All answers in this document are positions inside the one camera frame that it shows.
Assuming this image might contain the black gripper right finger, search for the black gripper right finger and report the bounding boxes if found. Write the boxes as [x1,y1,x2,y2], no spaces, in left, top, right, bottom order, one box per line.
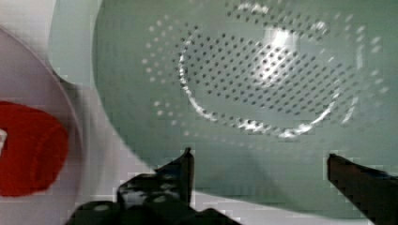
[327,154,398,225]

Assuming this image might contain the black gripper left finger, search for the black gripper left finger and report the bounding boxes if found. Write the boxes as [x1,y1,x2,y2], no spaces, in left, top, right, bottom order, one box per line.
[65,148,241,225]

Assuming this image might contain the green strainer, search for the green strainer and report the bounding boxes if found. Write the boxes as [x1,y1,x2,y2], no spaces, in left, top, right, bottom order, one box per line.
[49,0,397,218]

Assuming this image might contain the red ketchup bottle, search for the red ketchup bottle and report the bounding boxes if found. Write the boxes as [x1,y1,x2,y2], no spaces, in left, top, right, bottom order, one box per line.
[1,101,69,197]

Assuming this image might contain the pink oval plate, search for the pink oval plate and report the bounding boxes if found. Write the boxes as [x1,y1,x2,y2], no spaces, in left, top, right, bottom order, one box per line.
[1,28,84,225]

